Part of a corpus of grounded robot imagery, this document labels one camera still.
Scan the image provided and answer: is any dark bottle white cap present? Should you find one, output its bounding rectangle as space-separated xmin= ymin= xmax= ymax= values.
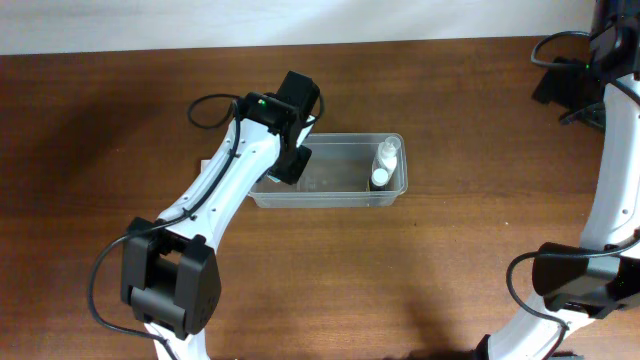
xmin=368 ymin=168 xmax=389 ymax=191

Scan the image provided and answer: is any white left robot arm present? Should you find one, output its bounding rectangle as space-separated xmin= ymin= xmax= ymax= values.
xmin=121 ymin=71 xmax=322 ymax=359

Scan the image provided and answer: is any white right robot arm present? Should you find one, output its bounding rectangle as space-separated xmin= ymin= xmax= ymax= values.
xmin=470 ymin=1 xmax=639 ymax=359

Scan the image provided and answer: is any white Panadol box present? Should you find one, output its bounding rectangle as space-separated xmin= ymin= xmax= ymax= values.
xmin=200 ymin=159 xmax=210 ymax=173

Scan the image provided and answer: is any clear plastic container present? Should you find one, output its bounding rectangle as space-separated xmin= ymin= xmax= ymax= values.
xmin=249 ymin=133 xmax=408 ymax=208

